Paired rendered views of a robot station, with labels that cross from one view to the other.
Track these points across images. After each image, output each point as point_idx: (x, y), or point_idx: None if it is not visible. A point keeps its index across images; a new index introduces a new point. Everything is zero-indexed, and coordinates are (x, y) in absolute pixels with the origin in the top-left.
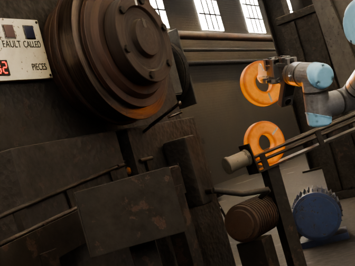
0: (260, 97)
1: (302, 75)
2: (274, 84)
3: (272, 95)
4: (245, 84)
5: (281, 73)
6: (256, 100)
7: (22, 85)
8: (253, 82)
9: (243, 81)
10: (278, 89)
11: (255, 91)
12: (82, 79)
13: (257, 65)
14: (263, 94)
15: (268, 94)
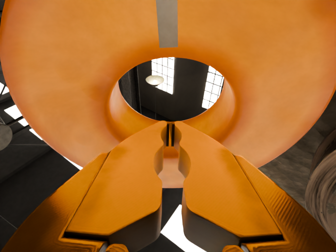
0: (270, 18)
1: None
2: (96, 91)
3: (136, 5)
4: (303, 130)
5: None
6: (333, 2)
7: None
8: (243, 132)
9: (293, 143)
10: (63, 46)
11: (272, 80)
12: None
13: (179, 180)
14: (223, 45)
15: (177, 34)
